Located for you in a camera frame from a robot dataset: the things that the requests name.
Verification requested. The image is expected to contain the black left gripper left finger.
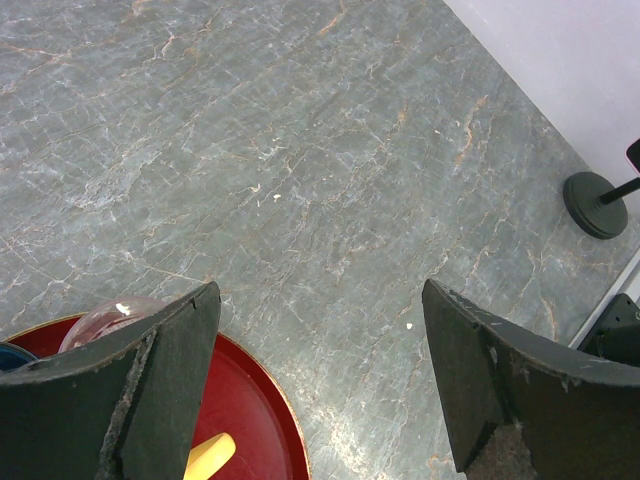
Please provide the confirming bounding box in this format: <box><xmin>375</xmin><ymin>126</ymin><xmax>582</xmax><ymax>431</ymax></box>
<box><xmin>1</xmin><ymin>282</ymin><xmax>221</xmax><ymax>479</ymax></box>

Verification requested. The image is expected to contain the red round tray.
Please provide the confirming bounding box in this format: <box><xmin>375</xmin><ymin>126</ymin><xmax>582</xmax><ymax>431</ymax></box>
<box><xmin>6</xmin><ymin>318</ymin><xmax>311</xmax><ymax>479</ymax></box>

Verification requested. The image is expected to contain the clear drinking glass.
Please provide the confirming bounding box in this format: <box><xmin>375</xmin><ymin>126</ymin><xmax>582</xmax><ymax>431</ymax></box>
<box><xmin>58</xmin><ymin>296</ymin><xmax>166</xmax><ymax>353</ymax></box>

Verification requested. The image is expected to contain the yellow mug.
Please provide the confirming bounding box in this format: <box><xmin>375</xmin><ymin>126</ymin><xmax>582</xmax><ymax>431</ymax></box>
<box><xmin>183</xmin><ymin>433</ymin><xmax>236</xmax><ymax>480</ymax></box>

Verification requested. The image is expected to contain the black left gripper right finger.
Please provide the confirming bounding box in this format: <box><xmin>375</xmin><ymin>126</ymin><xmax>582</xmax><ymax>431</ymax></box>
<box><xmin>422</xmin><ymin>280</ymin><xmax>639</xmax><ymax>479</ymax></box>

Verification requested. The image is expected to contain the black phone stand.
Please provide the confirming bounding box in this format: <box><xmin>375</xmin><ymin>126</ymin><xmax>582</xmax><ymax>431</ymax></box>
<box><xmin>563</xmin><ymin>172</ymin><xmax>639</xmax><ymax>240</ymax></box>

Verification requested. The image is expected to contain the aluminium frame rail front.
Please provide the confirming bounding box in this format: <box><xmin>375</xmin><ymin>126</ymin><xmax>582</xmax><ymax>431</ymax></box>
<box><xmin>569</xmin><ymin>249</ymin><xmax>640</xmax><ymax>349</ymax></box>

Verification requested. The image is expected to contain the dark blue mug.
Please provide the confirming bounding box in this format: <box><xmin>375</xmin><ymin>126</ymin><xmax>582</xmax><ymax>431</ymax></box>
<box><xmin>0</xmin><ymin>342</ymin><xmax>38</xmax><ymax>372</ymax></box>

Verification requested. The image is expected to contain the phone with pink case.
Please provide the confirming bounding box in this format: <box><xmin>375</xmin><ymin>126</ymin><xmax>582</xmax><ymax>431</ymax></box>
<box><xmin>626</xmin><ymin>139</ymin><xmax>640</xmax><ymax>173</ymax></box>

